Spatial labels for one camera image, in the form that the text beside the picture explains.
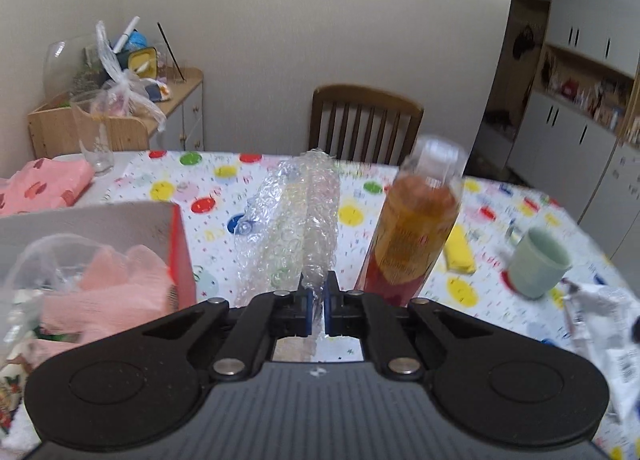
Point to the clear bottle with orange liquid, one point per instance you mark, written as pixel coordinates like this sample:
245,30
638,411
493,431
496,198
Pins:
410,220

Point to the white wall shelf cabinet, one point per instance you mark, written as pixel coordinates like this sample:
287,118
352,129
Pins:
575,130

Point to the clear bubble wrap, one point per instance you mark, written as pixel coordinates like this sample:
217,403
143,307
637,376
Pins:
300,220

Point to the white marker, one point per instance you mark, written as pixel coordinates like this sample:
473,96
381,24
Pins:
125,35

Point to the knotted clear plastic bag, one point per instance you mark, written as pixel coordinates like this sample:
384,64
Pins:
127,95

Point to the white side cabinet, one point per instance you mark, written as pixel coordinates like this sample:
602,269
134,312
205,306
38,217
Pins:
190,115

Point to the yellow sponge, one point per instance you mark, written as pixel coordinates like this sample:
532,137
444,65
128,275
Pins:
459,250

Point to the pink patterned cloth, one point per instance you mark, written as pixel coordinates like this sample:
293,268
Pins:
45,185

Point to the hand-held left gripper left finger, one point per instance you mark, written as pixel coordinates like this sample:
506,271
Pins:
308,307

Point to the clear glass vase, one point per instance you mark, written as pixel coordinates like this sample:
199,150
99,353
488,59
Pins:
60,68

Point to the yellow tin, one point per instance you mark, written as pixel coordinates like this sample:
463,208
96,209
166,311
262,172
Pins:
142,63

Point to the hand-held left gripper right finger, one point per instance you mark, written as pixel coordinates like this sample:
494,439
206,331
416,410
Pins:
329,300

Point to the red cardboard box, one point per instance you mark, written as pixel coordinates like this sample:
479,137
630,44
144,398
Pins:
182,260

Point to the clear drinking glass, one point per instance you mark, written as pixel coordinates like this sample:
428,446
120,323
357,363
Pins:
95,140

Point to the thin black stick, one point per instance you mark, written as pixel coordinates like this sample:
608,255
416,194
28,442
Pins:
171,53

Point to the brown wooden chair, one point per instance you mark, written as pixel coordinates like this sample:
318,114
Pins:
365,120

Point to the pale green cup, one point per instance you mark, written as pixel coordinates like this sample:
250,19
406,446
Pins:
537,265

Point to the pink mesh bath pouf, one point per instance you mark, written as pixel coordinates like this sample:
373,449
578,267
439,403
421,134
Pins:
115,285

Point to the blue ball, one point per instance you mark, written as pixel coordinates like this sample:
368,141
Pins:
136,40

